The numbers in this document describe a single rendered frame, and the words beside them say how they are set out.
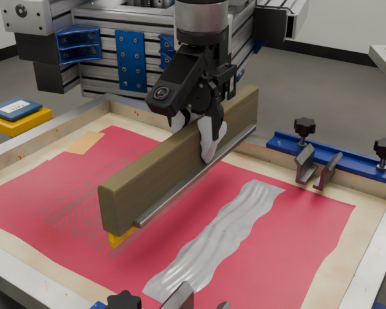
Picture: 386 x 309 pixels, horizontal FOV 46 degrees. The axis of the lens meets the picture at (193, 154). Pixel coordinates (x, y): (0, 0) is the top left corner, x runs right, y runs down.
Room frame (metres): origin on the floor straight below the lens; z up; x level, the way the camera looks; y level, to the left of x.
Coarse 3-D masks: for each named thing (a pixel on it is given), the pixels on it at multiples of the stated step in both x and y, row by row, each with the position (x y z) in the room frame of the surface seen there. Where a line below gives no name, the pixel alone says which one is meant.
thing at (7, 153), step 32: (64, 128) 0.96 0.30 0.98; (0, 160) 0.81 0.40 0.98; (288, 160) 0.82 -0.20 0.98; (384, 192) 0.71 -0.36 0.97; (384, 224) 0.59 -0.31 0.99; (0, 256) 0.51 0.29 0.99; (384, 256) 0.51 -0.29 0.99; (0, 288) 0.48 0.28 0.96; (32, 288) 0.45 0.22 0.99; (64, 288) 0.45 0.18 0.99; (352, 288) 0.45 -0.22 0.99
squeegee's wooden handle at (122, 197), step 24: (240, 96) 0.76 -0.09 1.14; (240, 120) 0.74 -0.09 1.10; (168, 144) 0.59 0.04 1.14; (192, 144) 0.61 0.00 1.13; (144, 168) 0.52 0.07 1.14; (168, 168) 0.56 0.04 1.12; (192, 168) 0.61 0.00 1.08; (120, 192) 0.48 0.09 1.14; (144, 192) 0.51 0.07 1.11; (120, 216) 0.47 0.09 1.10
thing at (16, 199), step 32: (0, 192) 0.73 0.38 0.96; (32, 192) 0.73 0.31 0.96; (0, 224) 0.63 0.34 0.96; (32, 224) 0.63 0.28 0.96; (160, 224) 0.63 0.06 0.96; (192, 224) 0.63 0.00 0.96; (64, 256) 0.55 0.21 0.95; (96, 256) 0.55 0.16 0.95; (128, 256) 0.55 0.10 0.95; (160, 256) 0.55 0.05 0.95; (256, 256) 0.55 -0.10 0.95; (128, 288) 0.48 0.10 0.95; (224, 288) 0.48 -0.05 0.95; (256, 288) 0.48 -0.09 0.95; (288, 288) 0.48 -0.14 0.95
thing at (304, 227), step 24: (96, 144) 0.92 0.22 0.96; (120, 144) 0.92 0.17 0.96; (144, 144) 0.92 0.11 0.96; (72, 168) 0.82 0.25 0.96; (96, 168) 0.82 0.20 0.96; (216, 168) 0.82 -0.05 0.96; (240, 168) 0.82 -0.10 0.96; (216, 192) 0.73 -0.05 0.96; (288, 192) 0.73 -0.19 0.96; (312, 192) 0.73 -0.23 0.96; (192, 216) 0.65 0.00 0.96; (264, 216) 0.65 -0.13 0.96; (288, 216) 0.65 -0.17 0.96; (312, 216) 0.65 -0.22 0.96; (336, 216) 0.65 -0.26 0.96; (264, 240) 0.59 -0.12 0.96; (288, 240) 0.59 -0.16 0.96; (312, 240) 0.59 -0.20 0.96; (336, 240) 0.59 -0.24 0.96; (312, 264) 0.53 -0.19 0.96
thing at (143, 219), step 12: (240, 132) 0.74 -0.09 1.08; (252, 132) 0.76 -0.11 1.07; (228, 144) 0.70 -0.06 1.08; (216, 156) 0.66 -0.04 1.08; (204, 168) 0.62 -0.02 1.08; (192, 180) 0.59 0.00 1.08; (168, 192) 0.56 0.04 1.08; (180, 192) 0.56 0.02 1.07; (156, 204) 0.53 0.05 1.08; (168, 204) 0.54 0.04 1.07; (144, 216) 0.50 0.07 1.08
